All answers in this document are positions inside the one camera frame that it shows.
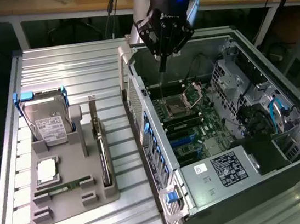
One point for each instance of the wooden desk with cardboard box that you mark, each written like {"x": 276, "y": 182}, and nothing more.
{"x": 28, "y": 10}

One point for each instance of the metal socket cover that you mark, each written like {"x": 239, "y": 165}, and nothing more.
{"x": 193, "y": 95}

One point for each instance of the CPU socket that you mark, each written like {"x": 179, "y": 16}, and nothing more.
{"x": 174, "y": 106}

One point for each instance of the blue case latch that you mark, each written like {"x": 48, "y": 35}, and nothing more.
{"x": 170, "y": 197}

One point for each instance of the hard disk with blue caddy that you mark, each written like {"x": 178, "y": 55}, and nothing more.
{"x": 49, "y": 122}

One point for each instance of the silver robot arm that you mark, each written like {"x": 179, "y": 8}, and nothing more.
{"x": 139, "y": 8}

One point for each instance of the green RAM stick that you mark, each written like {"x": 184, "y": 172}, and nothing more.
{"x": 63, "y": 187}

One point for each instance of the black air shroud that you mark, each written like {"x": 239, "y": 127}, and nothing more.
{"x": 266, "y": 154}

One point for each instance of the black RAM stick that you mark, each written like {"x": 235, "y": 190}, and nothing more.
{"x": 184, "y": 124}

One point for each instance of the silver CPU chip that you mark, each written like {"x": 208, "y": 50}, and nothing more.
{"x": 46, "y": 172}

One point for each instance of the blue slot retainer clips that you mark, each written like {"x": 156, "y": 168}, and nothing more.
{"x": 161, "y": 158}

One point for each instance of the grey printed parts rack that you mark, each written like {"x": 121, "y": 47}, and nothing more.
{"x": 68, "y": 167}

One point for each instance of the blue expansion slot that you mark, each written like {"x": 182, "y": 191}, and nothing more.
{"x": 181, "y": 141}

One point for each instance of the grey power supply unit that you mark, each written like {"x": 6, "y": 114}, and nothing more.
{"x": 204, "y": 187}

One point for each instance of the black graphics card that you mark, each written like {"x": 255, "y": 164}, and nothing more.
{"x": 104, "y": 156}

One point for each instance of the grey printed corner clamp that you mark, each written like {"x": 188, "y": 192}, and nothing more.
{"x": 125, "y": 53}

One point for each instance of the green motherboard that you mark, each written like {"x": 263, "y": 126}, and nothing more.
{"x": 212, "y": 125}

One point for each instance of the silver disk bay cage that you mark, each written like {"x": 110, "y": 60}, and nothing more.
{"x": 226, "y": 80}

